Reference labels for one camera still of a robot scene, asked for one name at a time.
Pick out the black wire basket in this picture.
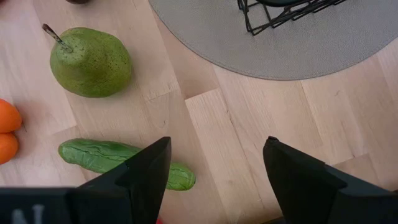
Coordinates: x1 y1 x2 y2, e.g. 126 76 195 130
237 0 348 37

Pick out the grey round mat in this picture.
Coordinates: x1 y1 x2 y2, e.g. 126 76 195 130
148 0 398 81

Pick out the green cucumber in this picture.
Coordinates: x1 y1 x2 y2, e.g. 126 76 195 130
58 138 197 192

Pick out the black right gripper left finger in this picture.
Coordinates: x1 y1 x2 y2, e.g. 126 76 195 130
0 136 172 224

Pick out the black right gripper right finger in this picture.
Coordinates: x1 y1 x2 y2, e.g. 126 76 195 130
262 136 398 224

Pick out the green pear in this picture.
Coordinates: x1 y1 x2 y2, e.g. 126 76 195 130
42 23 133 99

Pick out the orange tangerine cluster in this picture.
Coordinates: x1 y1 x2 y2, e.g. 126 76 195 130
0 98 23 165

